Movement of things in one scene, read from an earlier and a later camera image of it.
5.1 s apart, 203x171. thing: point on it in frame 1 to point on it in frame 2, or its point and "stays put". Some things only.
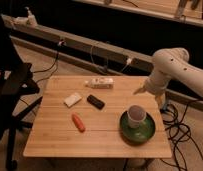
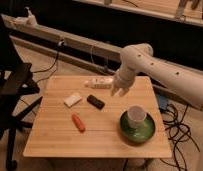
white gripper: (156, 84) to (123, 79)
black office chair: (13, 80) stays put
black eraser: (99, 104) stays put
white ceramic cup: (136, 116) stays put
